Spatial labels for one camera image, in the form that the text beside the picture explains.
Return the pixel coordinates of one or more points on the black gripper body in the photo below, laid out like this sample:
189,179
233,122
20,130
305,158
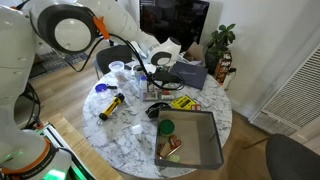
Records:
159,75

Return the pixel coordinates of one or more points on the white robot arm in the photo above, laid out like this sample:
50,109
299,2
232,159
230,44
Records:
20,66

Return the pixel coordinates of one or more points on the clear plastic container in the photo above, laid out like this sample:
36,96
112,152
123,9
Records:
166,95

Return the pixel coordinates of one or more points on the yellow black printed packet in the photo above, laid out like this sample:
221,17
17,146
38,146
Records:
183,102

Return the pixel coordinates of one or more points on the small orange packet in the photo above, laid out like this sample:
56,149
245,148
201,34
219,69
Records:
196,107

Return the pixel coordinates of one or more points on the red brown foil packet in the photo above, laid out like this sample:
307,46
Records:
175,141

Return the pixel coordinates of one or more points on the tan paper packet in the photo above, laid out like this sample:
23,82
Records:
165,150

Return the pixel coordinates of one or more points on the light green packet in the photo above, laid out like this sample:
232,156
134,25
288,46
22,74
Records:
173,158

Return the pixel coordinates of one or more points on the small jar with blue cap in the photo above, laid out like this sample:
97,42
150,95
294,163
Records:
143,82

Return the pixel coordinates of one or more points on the clear glass jar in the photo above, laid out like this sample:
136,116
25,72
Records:
137,73

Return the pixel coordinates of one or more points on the black round pouch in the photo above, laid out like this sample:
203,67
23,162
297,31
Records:
155,110

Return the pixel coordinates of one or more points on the navy blue box lid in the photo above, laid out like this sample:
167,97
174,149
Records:
190,75

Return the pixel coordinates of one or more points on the clear plastic lidded cup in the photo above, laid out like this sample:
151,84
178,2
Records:
117,70

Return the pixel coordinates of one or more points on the yellow black flashlight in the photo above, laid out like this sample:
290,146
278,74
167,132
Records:
111,106

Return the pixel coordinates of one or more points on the brown cardboard box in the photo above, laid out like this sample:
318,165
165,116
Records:
195,51

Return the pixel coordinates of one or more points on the green round lid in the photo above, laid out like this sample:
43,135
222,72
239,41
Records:
166,127

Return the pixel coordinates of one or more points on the black chair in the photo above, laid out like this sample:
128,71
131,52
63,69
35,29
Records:
113,55

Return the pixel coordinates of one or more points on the blue round scoop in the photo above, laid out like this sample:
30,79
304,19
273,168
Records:
101,87

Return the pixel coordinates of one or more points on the black flat screen monitor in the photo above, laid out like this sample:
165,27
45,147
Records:
173,20

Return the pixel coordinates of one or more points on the orange printed carton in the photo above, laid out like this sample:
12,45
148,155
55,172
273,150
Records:
223,66

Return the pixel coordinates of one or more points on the grey plastic bin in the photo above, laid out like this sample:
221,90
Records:
200,136

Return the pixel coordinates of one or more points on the green potted plant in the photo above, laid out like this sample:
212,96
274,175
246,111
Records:
221,40

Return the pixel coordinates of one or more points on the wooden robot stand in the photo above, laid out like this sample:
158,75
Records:
76,146

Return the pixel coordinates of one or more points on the grey patterned rug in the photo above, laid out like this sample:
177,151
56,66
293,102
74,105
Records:
56,61

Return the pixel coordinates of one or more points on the dark grey round chair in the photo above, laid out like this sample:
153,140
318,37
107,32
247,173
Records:
293,160

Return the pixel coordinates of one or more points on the white louvered wall vent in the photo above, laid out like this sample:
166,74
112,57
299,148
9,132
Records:
293,96

